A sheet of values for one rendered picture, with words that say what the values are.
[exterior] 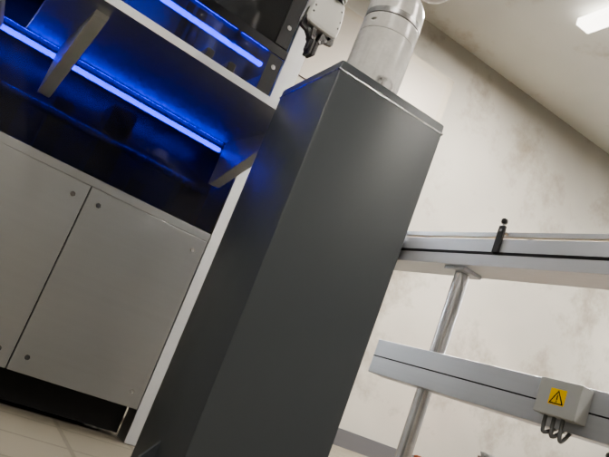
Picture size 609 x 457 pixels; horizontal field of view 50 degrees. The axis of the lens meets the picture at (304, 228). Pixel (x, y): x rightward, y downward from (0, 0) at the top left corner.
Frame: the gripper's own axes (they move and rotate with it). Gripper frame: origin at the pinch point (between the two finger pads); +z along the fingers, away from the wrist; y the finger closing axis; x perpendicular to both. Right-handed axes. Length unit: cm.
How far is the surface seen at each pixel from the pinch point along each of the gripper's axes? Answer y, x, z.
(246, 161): -0.3, -10.8, 31.7
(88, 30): 49, 1, 27
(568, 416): -80, 44, 64
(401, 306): -258, -235, 1
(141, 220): 13, -28, 55
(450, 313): -87, -11, 42
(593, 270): -82, 38, 25
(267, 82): -4.3, -28.3, 1.6
